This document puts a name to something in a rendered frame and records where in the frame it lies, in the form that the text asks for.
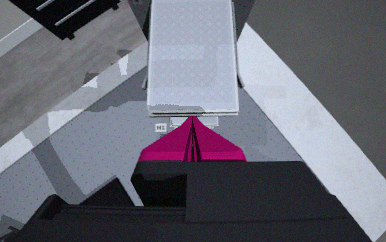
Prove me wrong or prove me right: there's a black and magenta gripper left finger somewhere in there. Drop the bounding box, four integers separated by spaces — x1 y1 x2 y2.
137 116 192 163

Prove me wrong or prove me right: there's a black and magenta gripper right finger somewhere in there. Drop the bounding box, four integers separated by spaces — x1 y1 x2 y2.
192 116 247 162

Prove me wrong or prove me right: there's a grey perforated base plate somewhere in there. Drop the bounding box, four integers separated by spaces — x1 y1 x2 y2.
0 65 331 233

